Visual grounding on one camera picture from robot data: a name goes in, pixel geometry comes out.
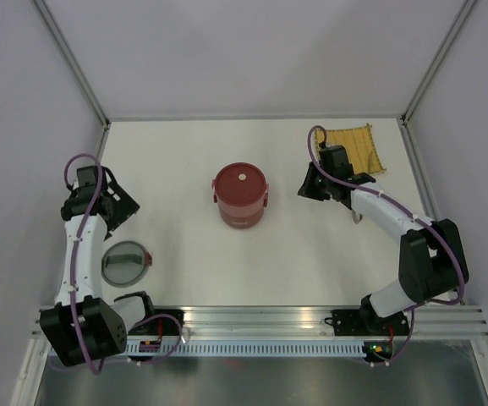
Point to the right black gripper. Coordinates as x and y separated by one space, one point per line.
307 189

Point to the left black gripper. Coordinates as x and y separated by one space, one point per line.
125 207

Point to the grey transparent lid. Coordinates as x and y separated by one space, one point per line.
125 263

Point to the red lid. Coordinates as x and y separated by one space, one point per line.
239 182

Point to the red steel bowl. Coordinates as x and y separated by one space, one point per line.
240 217
239 186

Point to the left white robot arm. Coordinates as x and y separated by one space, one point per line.
82 326

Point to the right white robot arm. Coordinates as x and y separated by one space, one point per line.
431 260

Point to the yellow bamboo mat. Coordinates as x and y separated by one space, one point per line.
359 145

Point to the left aluminium frame post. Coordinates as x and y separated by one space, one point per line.
58 37

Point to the aluminium frame post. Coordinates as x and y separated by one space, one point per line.
58 37
447 43

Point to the white slotted cable duct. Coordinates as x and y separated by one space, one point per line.
270 348

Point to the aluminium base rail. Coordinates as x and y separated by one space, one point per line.
431 322

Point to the right aluminium frame post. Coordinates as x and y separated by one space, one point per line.
447 43

